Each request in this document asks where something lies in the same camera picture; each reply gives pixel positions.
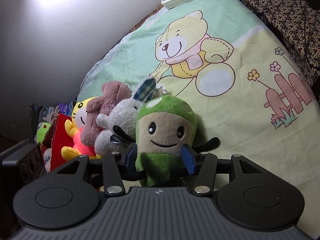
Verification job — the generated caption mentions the white bunny dark plaid ears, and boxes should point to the white bunny dark plaid ears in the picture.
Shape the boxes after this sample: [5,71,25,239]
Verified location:
[94,76,161,158]

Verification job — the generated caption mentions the green mushroom plush toy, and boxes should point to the green mushroom plush toy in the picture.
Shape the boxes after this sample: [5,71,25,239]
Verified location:
[112,94,221,188]

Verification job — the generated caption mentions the mauve teddy bear plush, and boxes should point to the mauve teddy bear plush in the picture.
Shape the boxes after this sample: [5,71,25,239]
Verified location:
[80,81,131,147]

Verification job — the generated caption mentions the green frog plush toy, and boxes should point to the green frog plush toy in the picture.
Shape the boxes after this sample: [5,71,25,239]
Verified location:
[34,122,51,145]

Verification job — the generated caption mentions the red cardboard box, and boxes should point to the red cardboard box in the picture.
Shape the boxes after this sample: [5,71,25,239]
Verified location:
[41,114,74,172]

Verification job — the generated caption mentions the yellow tiger plush pink belly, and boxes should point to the yellow tiger plush pink belly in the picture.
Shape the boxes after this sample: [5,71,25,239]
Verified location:
[61,96,97,161]

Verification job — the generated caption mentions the purple plastic package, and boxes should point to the purple plastic package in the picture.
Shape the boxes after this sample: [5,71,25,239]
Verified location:
[58,103,69,116]

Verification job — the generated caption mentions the green bear print bedsheet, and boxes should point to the green bear print bedsheet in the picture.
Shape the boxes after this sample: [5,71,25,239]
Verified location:
[78,0,319,237]

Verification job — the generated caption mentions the brown patterned cushion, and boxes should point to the brown patterned cushion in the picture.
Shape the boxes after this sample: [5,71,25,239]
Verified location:
[245,0,319,86]

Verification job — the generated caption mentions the black cable on cushion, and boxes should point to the black cable on cushion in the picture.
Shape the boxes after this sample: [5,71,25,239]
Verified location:
[299,0,320,71]

